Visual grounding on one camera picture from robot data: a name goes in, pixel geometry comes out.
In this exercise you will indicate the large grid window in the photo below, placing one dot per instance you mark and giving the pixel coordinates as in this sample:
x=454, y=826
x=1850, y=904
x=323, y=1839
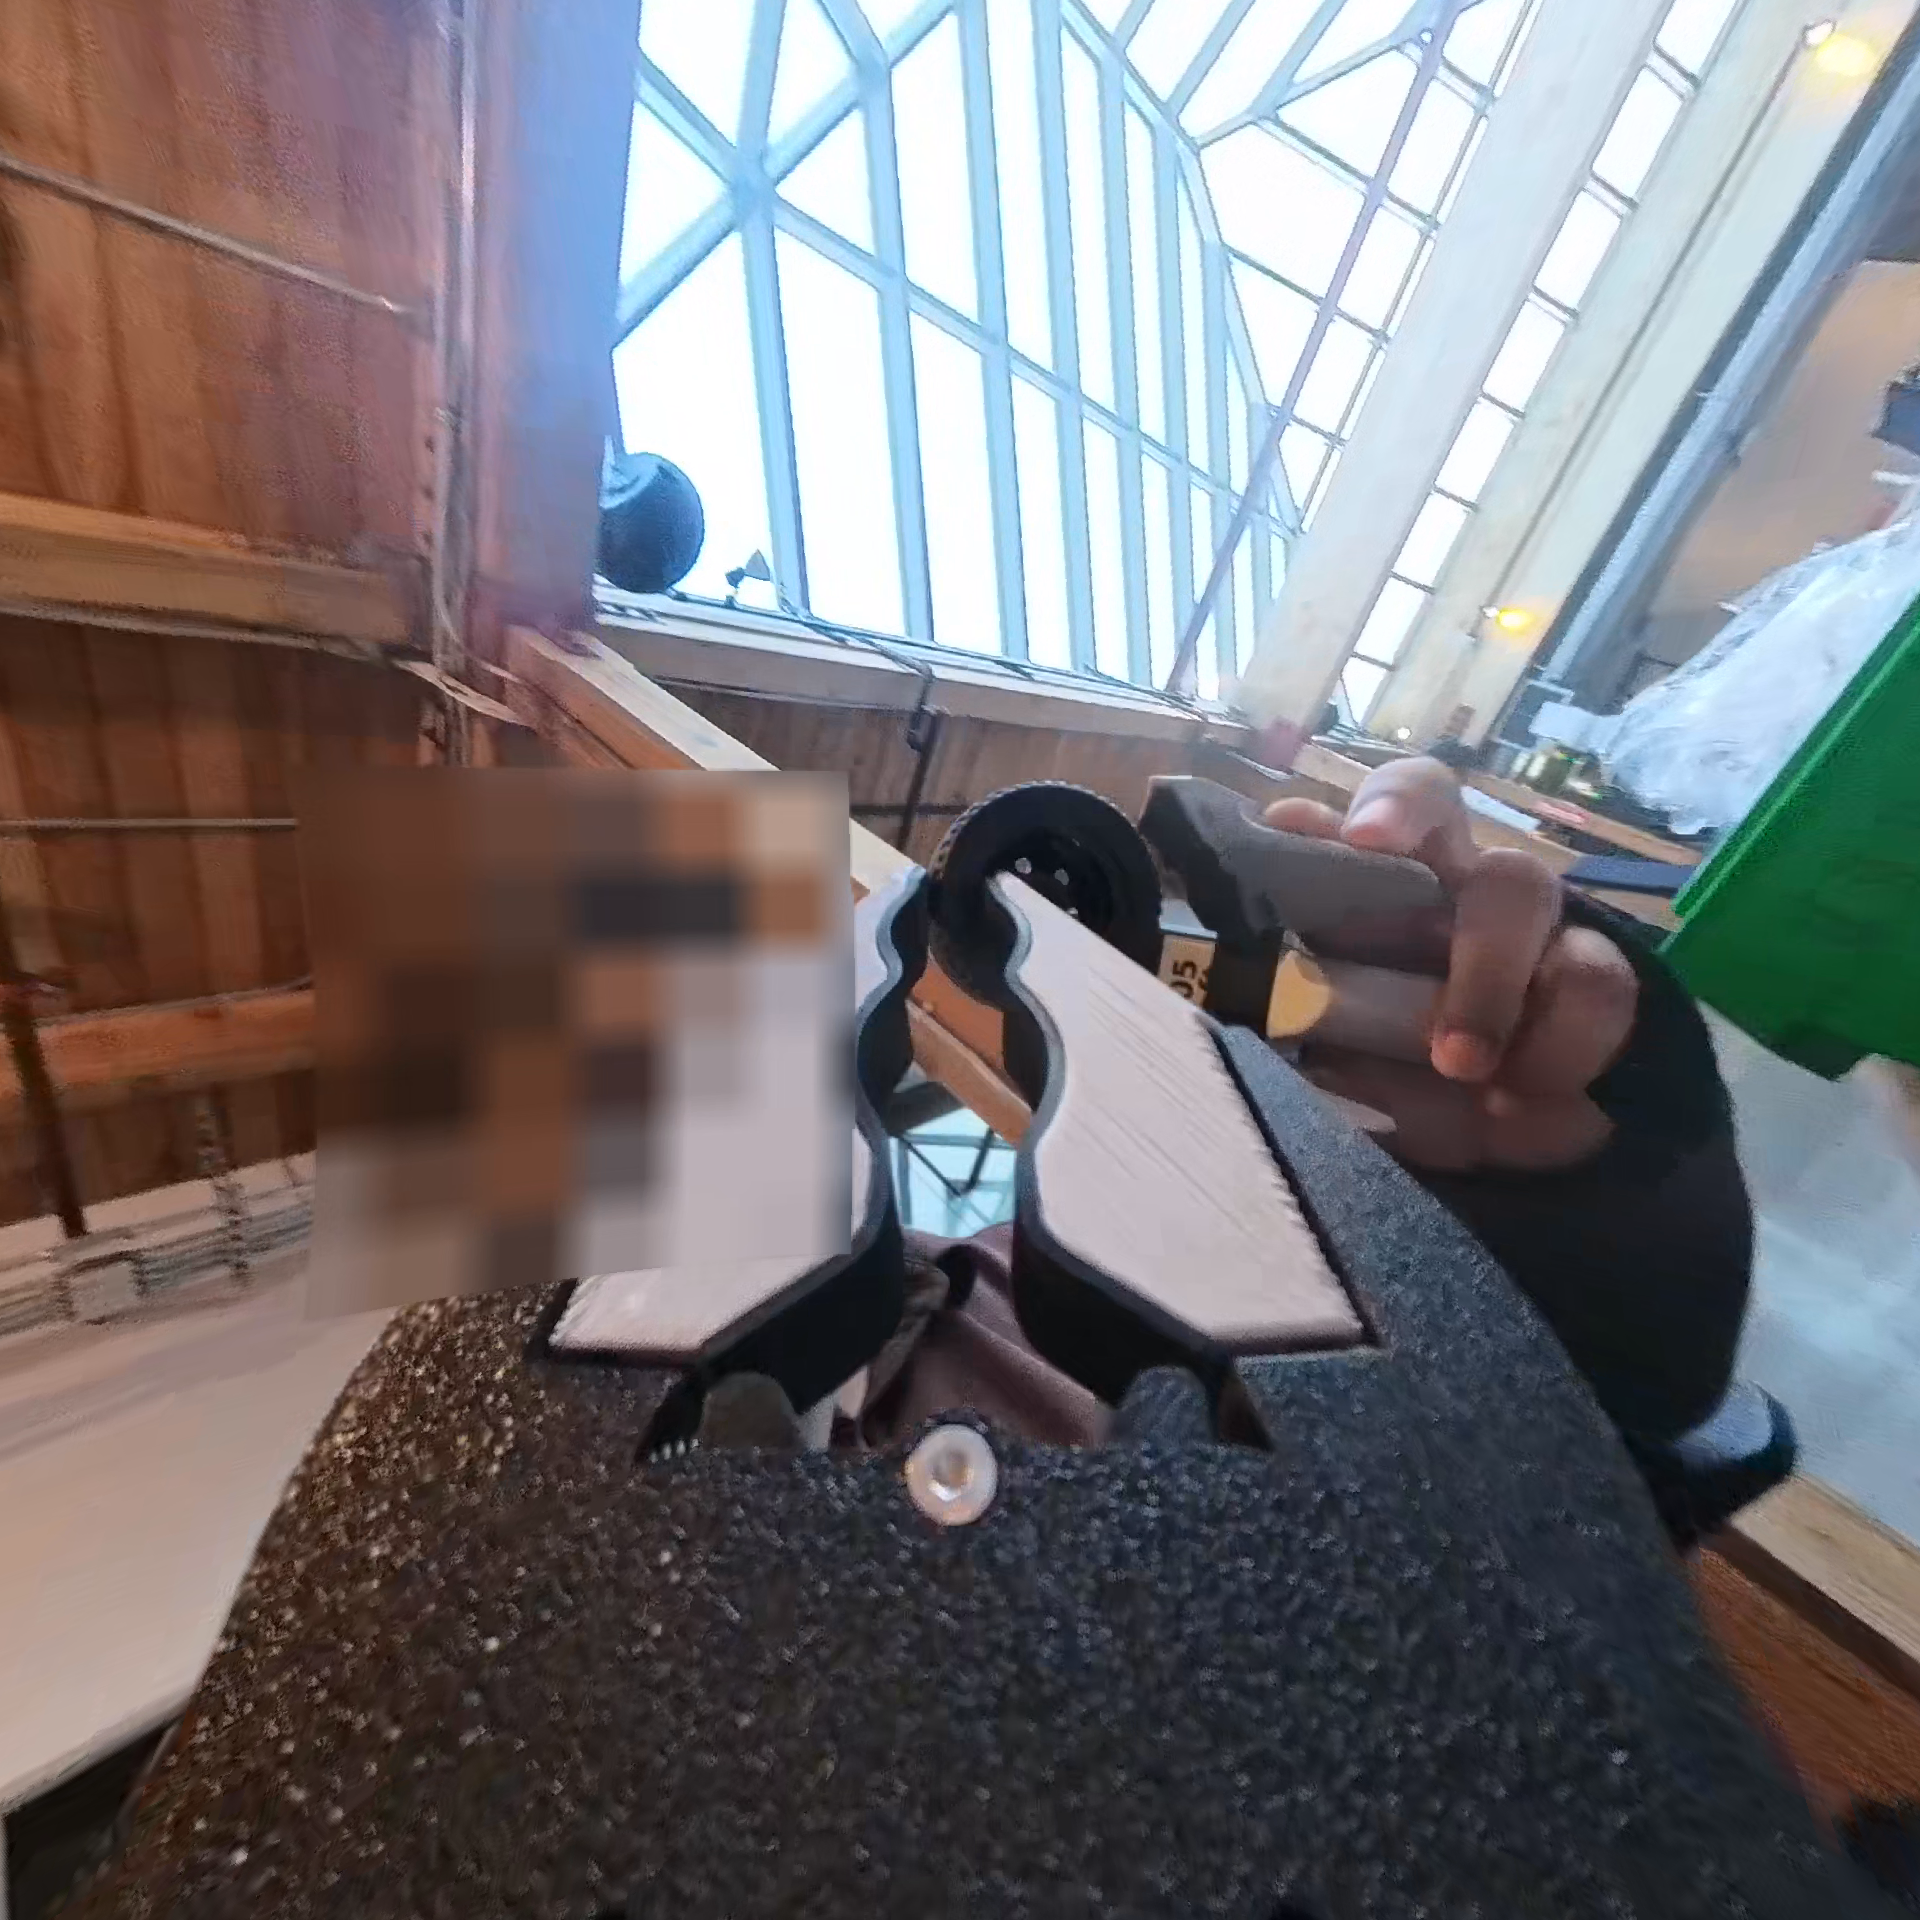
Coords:
x=961, y=451

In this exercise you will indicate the green plastic bin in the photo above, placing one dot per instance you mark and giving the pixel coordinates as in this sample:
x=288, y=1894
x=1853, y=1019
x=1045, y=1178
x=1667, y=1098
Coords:
x=1814, y=870

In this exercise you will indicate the clear plastic bags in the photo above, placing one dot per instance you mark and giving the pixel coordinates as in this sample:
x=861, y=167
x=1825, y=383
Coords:
x=1769, y=691

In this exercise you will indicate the black toy car wheel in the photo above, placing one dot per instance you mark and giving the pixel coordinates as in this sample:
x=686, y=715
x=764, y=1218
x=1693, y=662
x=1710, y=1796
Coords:
x=1049, y=849

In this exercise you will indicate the black round lamp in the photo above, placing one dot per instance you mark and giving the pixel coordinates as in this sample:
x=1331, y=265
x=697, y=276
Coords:
x=652, y=523

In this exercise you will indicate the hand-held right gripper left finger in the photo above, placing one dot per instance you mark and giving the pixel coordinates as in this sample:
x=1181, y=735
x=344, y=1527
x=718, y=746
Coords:
x=675, y=1320

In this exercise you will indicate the person's brown shirt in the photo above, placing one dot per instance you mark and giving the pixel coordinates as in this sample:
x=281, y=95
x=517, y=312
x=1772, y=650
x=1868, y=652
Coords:
x=989, y=1350

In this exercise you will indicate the person's left hand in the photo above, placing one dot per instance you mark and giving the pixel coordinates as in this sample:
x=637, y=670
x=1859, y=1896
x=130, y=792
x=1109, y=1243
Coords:
x=1516, y=960

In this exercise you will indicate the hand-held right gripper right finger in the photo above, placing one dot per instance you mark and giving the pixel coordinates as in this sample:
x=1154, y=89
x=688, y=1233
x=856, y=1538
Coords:
x=1170, y=1170

